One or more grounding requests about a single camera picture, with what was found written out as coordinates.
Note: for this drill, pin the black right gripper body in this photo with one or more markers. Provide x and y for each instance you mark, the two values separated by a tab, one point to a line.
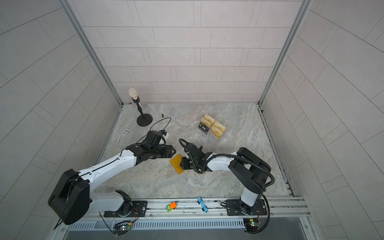
189	163

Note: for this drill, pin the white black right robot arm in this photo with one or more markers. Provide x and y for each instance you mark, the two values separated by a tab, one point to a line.
250	170

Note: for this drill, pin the black microphone stand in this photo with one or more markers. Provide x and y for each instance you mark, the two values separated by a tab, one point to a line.
143	119

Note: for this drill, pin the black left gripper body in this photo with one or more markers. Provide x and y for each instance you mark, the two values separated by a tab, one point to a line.
157	151

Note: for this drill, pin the clear acrylic card display stand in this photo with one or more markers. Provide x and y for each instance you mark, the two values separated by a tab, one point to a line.
211	139

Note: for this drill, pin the black VIP card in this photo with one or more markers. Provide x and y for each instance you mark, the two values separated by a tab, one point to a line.
204	128

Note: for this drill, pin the yellow leather card holder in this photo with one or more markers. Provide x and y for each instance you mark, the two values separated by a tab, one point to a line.
175	162

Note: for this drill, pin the left green circuit board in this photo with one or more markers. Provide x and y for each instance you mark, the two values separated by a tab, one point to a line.
123	227

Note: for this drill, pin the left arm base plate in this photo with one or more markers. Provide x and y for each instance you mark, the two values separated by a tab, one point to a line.
133	209

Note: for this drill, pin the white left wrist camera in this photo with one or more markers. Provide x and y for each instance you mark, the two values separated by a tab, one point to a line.
165	134

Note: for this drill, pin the green circuit board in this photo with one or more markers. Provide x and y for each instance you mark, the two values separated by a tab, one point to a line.
252	225
123	227

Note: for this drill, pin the green orange connector block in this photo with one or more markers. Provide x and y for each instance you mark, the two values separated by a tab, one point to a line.
171	206

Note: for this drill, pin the right green circuit board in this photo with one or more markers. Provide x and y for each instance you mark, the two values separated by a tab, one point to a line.
252	225

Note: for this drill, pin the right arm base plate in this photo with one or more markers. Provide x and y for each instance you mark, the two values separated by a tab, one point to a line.
238	208

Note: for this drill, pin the gold VIP card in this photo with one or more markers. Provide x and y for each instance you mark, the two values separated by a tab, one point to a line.
219	126
216	132
206	123
209	119

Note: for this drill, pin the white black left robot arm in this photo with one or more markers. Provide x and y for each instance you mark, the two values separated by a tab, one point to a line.
73	196

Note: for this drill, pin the aluminium front rail frame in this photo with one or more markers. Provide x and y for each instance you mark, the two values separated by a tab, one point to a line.
205	213

